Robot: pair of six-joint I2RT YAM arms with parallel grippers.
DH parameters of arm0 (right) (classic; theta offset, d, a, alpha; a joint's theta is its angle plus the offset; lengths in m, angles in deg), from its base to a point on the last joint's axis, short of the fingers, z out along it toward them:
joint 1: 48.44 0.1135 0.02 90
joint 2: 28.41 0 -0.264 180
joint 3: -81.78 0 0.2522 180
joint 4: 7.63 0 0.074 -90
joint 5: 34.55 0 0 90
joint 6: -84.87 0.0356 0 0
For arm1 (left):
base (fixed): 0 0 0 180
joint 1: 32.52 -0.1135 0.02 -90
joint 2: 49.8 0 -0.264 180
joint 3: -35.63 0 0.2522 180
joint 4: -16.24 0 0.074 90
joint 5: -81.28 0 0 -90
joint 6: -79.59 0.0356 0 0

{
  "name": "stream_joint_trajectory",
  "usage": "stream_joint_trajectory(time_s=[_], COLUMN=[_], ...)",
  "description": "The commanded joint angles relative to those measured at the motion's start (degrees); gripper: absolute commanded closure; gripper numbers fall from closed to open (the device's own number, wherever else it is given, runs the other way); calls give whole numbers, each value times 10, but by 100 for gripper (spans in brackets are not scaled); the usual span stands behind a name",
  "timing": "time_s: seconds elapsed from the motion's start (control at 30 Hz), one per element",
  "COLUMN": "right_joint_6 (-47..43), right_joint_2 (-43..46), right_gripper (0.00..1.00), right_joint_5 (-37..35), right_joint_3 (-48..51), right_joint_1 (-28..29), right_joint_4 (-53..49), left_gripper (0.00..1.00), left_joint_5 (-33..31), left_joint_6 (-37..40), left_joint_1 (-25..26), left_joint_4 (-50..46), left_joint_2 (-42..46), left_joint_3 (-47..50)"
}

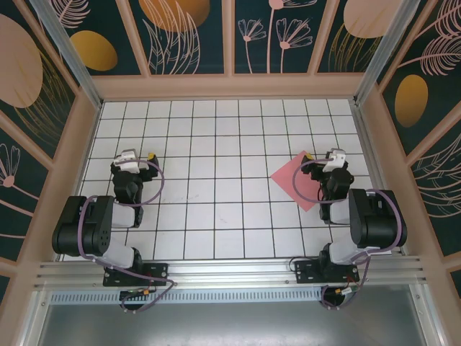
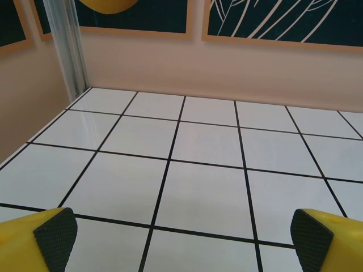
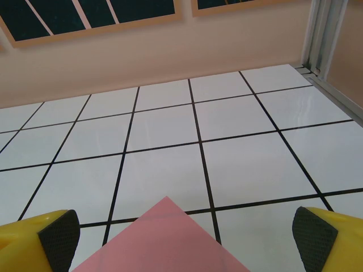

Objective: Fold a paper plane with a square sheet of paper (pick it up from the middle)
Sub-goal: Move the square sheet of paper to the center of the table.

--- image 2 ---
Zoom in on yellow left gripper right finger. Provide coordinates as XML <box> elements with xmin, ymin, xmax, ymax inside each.
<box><xmin>291</xmin><ymin>209</ymin><xmax>363</xmax><ymax>272</ymax></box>

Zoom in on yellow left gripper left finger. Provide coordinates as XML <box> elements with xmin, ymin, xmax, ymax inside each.
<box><xmin>0</xmin><ymin>207</ymin><xmax>78</xmax><ymax>272</ymax></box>

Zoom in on aluminium corner post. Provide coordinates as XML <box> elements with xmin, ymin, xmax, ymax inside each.
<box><xmin>44</xmin><ymin>0</ymin><xmax>89</xmax><ymax>100</ymax></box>

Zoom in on dark wall panel peach circle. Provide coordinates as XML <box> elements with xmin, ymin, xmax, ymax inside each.
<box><xmin>0</xmin><ymin>0</ymin><xmax>35</xmax><ymax>57</ymax></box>

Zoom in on dark wall panel leaf drawings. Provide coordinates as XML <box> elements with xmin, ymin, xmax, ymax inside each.
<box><xmin>201</xmin><ymin>0</ymin><xmax>363</xmax><ymax>54</ymax></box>

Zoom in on dark wall panel orange oval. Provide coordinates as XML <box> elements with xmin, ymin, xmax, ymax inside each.
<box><xmin>29</xmin><ymin>0</ymin><xmax>194</xmax><ymax>43</ymax></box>

